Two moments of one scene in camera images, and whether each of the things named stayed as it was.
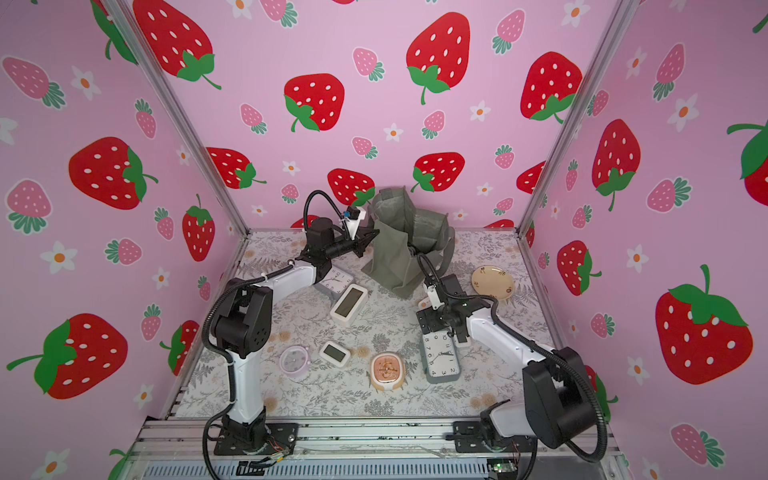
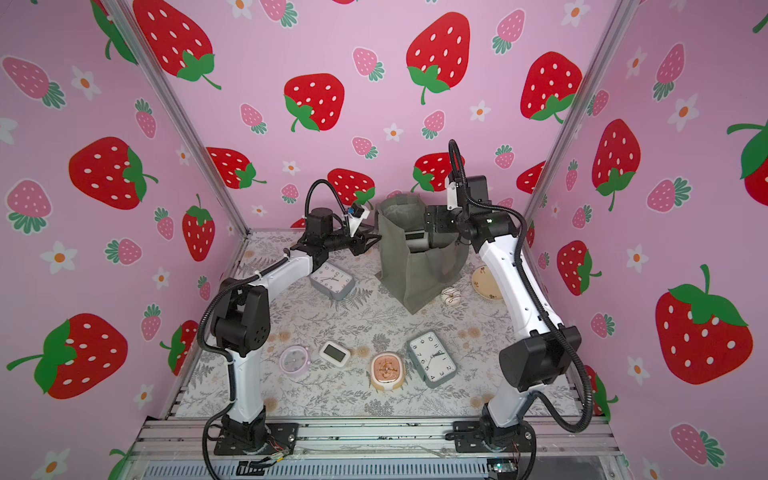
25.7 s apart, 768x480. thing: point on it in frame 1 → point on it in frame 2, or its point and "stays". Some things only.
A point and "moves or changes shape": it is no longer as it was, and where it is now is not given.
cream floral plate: x=488 y=280 stays
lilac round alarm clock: x=294 y=361 stays
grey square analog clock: x=336 y=280 stays
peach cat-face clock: x=387 y=371 stays
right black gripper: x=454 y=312 → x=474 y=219
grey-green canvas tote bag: x=405 y=233 moves or changes shape
